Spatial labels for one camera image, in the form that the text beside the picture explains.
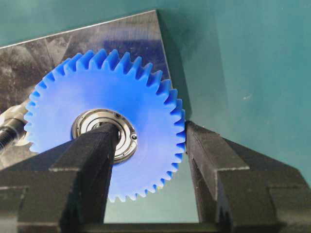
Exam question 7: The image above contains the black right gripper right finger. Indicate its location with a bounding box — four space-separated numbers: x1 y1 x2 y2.
186 121 311 233

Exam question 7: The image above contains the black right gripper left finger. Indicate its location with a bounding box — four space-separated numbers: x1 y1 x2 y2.
0 123 119 233

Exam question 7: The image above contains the large blue plastic gear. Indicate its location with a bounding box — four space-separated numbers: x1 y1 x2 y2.
24 50 186 201

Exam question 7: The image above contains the threaded steel shaft with nut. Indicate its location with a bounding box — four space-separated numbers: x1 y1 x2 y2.
0 99 29 154

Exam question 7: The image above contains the metal base plate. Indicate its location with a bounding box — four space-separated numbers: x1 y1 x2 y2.
0 9 200 224

